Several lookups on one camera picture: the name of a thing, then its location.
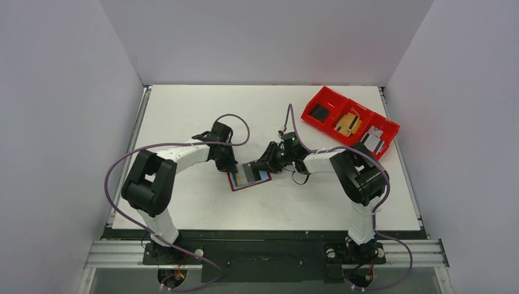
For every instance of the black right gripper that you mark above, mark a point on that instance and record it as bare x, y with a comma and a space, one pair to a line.
267, 160

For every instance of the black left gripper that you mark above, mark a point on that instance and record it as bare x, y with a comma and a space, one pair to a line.
226, 161

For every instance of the red leather card holder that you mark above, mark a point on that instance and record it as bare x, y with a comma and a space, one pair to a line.
237, 183

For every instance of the black striped card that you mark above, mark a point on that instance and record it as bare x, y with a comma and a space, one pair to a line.
246, 174

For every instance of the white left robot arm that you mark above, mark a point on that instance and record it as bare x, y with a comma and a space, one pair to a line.
149, 184

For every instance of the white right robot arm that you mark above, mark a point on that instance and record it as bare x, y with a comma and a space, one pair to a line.
361, 176

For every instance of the black cards in bin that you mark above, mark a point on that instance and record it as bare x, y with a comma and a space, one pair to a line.
319, 113

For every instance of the gold cards in bin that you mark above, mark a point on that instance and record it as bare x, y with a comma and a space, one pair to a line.
348, 124

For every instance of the silver cards in bin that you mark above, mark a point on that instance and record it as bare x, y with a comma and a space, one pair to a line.
372, 140

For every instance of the red three-compartment bin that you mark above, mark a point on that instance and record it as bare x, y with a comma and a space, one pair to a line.
339, 105

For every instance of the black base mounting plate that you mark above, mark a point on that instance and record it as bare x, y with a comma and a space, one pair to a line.
257, 256

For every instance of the aluminium front rail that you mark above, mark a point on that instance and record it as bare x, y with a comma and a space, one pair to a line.
426, 253

